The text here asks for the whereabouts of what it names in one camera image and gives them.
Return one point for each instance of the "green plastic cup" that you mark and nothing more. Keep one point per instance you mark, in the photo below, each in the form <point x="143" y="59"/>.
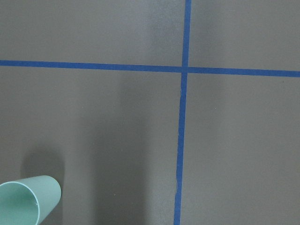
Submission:
<point x="28" y="201"/>

